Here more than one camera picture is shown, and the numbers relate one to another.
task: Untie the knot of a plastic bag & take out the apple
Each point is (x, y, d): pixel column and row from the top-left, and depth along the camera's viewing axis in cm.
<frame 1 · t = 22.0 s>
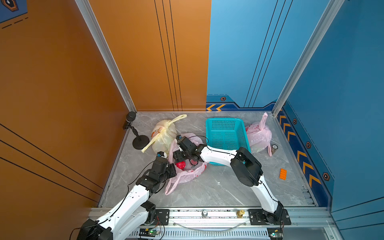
left hand: (176, 165, 86), fingers closed
right hand: (178, 153, 93), fingers open
pink plastic bag with hearts: (185, 170, 82), point 9 cm above the table
teal plastic basket: (227, 134, 107), on the table
yellow knotted plastic bag: (163, 135, 93), point 13 cm above the table
pink knotted plastic bag: (259, 135, 89), point 16 cm above the table
black desktop microphone stand: (141, 141, 103), point 2 cm above the table
orange toy brick: (283, 174, 89), on the table

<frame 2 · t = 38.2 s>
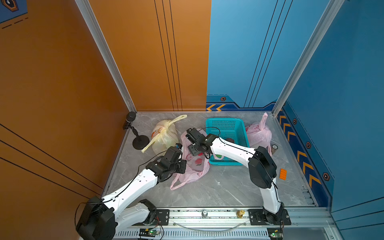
left hand: (185, 161, 84), fingers closed
right hand: (195, 146, 91), fingers open
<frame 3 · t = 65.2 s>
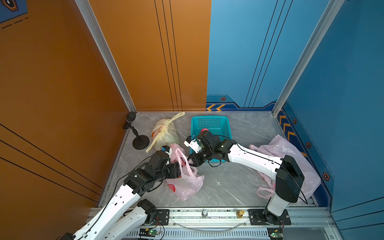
left hand: (179, 165, 75), fingers open
right hand: (188, 161, 76), fingers open
teal plastic basket: (220, 125, 110), point 3 cm above the table
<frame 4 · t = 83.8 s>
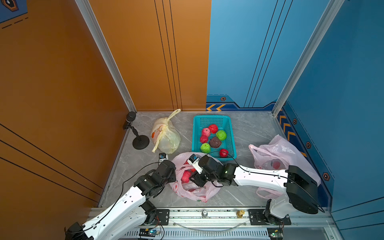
left hand: (173, 169, 82), fingers open
right hand: (192, 176, 78), fingers open
pink knotted plastic bag: (192, 190, 76), point 8 cm above the table
green crumpled ball: (221, 135, 101), point 6 cm above the table
dark maroon crumpled ball: (215, 142, 96), point 7 cm above the table
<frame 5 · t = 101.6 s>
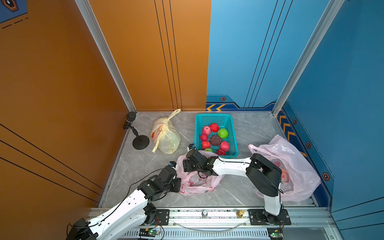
left hand: (182, 180, 83), fingers closed
right hand: (186, 163, 89), fingers open
pink knotted plastic bag: (193, 182, 86), on the table
orange-red crumpled ball: (205, 145, 96), point 6 cm above the table
pink-red ball in bag: (225, 146, 95), point 6 cm above the table
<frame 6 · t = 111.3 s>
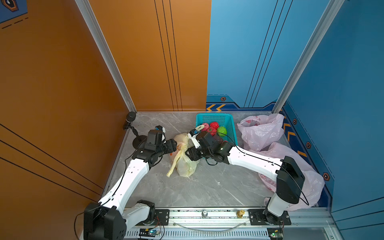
left hand: (173, 141, 82), fingers open
right hand: (189, 151, 80), fingers open
yellow knotted plastic bag: (179, 160, 82), point 12 cm above the table
pink knotted plastic bag: (259, 131, 87), point 19 cm above the table
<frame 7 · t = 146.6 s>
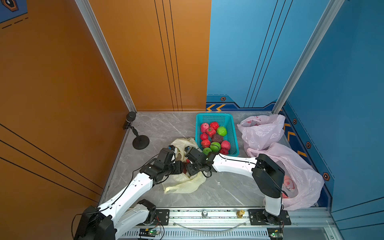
left hand: (182, 163, 83), fingers open
right hand: (190, 167, 87), fingers open
yellow knotted plastic bag: (183, 182, 78), point 8 cm above the table
green ball in yellow bag: (215, 147, 96), point 5 cm above the table
